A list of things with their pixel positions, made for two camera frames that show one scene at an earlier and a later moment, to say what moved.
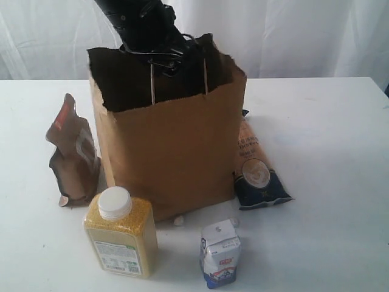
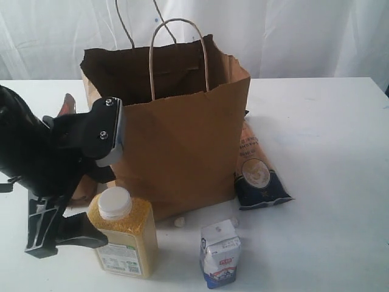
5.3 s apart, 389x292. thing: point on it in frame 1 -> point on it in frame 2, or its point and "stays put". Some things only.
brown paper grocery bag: [171, 123] stays put
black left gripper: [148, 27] -> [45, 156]
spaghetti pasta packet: [257, 181] stays put
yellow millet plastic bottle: [123, 233] stays put
